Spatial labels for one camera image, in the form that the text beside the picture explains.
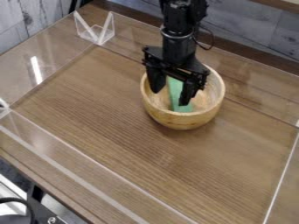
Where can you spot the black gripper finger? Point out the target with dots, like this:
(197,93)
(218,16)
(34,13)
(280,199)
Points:
(157,78)
(189,91)

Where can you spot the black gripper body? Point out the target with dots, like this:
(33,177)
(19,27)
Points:
(176,58)

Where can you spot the green rectangular stick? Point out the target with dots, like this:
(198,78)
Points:
(176,88)

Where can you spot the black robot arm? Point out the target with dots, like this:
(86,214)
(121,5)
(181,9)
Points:
(184,16)

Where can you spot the round wooden bowl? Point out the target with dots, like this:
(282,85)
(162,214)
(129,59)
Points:
(206,104)

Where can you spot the clear acrylic corner bracket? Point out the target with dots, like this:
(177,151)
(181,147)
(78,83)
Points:
(97,34)

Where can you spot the black table leg bracket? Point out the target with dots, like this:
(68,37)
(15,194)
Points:
(45,216)

